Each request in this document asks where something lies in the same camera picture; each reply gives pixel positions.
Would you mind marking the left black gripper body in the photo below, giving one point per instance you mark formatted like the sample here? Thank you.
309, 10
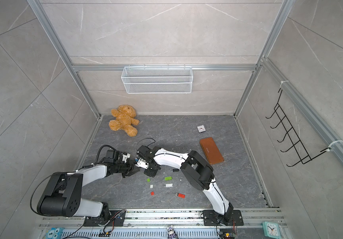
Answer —
124, 168

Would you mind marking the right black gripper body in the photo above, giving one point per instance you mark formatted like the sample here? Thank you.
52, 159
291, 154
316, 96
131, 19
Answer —
152, 171

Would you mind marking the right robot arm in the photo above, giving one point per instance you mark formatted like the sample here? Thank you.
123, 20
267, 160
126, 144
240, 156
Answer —
197, 171

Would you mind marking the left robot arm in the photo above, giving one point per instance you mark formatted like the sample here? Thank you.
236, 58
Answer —
62, 196

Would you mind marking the brown teddy bear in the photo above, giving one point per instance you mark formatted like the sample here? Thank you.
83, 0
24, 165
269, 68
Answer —
124, 120

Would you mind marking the small square pink-white packet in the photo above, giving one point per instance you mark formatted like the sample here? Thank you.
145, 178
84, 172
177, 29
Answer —
201, 128

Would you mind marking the brown leather wallet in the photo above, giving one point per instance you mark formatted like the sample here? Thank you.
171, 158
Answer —
211, 151

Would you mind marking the small purple toy figure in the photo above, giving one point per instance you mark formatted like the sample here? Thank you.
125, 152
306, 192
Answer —
171, 232

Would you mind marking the blue cartoon alarm clock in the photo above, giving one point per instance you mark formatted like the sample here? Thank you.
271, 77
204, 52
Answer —
54, 233

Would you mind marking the teal alarm clock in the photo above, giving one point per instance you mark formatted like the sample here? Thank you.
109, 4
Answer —
271, 230

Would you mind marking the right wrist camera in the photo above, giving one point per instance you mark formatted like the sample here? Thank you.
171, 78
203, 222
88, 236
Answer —
141, 163

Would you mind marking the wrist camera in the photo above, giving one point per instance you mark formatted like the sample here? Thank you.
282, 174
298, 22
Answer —
141, 163
124, 157

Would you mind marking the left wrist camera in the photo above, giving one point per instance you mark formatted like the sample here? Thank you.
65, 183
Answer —
124, 157

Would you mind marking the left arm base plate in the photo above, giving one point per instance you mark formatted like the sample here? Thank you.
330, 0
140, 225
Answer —
112, 218

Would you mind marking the white wire mesh basket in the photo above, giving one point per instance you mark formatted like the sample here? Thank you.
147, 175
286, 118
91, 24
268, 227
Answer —
157, 80

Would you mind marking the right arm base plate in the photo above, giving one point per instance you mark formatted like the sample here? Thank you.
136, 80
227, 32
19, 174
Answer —
211, 218

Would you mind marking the black wire hook rack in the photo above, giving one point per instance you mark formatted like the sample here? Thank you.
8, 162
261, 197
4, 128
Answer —
291, 135

